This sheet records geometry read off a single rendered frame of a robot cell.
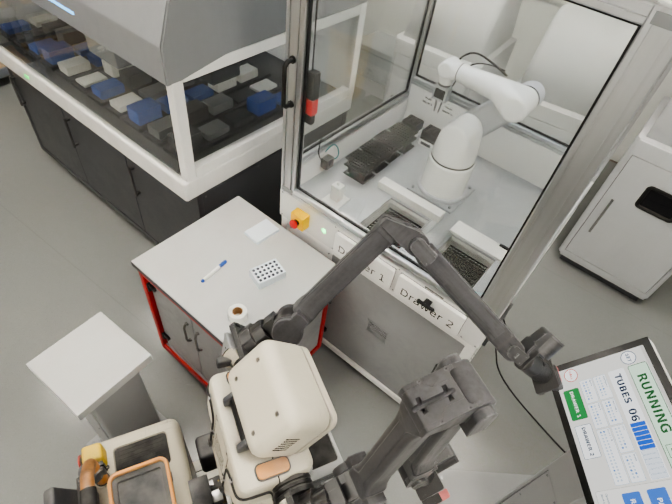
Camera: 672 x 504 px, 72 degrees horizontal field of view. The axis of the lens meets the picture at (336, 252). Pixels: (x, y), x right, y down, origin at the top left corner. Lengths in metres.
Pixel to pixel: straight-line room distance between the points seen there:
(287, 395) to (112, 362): 0.94
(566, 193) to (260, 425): 0.93
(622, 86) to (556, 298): 2.28
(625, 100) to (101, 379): 1.67
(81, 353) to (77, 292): 1.21
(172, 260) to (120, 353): 0.44
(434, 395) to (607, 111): 0.77
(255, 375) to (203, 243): 1.13
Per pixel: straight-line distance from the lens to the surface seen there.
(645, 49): 1.17
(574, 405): 1.63
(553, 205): 1.35
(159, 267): 1.99
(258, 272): 1.88
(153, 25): 1.81
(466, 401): 0.74
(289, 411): 0.94
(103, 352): 1.81
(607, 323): 3.41
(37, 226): 3.47
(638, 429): 1.56
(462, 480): 2.46
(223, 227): 2.11
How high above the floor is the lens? 2.25
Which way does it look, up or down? 48 degrees down
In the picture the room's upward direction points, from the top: 10 degrees clockwise
